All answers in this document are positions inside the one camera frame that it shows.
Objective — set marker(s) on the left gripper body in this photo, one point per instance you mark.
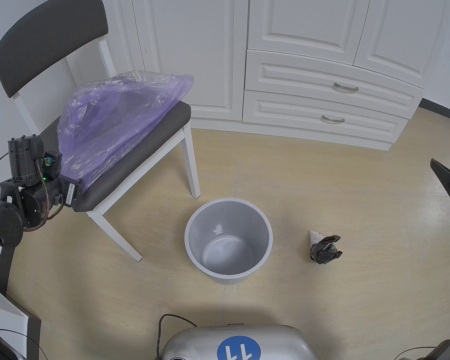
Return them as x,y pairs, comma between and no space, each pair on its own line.
56,195

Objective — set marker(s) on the purple plastic bag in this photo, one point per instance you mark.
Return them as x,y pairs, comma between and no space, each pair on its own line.
116,126

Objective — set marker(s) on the black plastic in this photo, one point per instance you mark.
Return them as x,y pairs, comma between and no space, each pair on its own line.
324,251

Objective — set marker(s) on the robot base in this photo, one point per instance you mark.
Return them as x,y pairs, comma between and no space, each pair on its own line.
195,345

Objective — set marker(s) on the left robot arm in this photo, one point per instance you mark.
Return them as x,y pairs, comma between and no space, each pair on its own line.
7,227

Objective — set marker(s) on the white trash bin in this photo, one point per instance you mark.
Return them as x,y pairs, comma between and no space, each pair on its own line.
225,234

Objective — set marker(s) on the white chair grey cushions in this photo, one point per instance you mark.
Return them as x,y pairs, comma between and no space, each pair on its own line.
48,32

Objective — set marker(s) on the white wardrobe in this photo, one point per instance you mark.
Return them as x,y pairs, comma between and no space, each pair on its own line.
303,13

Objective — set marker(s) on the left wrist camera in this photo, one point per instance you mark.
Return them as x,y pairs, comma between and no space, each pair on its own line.
52,161

